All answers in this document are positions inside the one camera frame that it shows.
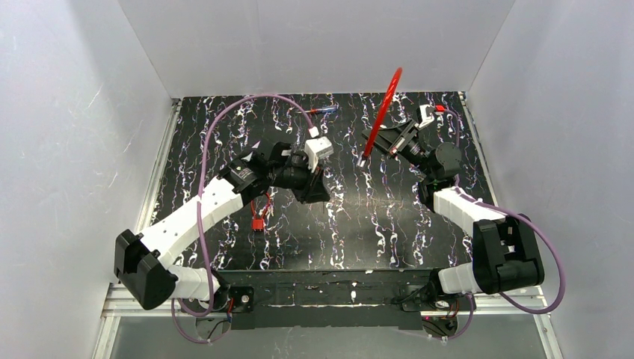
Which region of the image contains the red tethered cable with key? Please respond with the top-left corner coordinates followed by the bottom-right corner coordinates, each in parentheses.
top-left (355, 66), bottom-right (404, 168)

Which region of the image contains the red cable tie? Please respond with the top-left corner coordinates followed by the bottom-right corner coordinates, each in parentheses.
top-left (250, 193), bottom-right (271, 232)

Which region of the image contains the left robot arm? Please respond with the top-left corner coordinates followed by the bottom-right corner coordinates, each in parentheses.
top-left (114, 137), bottom-right (333, 310)

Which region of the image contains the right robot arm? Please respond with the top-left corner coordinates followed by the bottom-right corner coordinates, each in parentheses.
top-left (362, 120), bottom-right (544, 295)

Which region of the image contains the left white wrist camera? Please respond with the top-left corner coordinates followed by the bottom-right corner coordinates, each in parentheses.
top-left (304, 126), bottom-right (334, 173)

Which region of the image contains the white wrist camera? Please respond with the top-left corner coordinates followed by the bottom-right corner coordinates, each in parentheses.
top-left (416, 104), bottom-right (446, 129)
top-left (304, 126), bottom-right (334, 173)

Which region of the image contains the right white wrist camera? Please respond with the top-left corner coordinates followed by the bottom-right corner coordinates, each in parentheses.
top-left (416, 104), bottom-right (446, 129)

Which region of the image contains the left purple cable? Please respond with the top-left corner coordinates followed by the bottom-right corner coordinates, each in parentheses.
top-left (170, 93), bottom-right (314, 345)

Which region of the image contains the purple cable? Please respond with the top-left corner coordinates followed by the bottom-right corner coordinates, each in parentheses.
top-left (443, 108), bottom-right (567, 341)
top-left (170, 93), bottom-right (314, 345)

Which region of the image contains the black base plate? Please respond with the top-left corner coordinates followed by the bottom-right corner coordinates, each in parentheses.
top-left (180, 270), bottom-right (476, 332)

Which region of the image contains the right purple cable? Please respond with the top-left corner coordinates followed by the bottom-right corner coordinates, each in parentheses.
top-left (443, 108), bottom-right (567, 341)

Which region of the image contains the aluminium frame rail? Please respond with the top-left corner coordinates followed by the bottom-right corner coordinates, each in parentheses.
top-left (92, 285), bottom-right (561, 358)

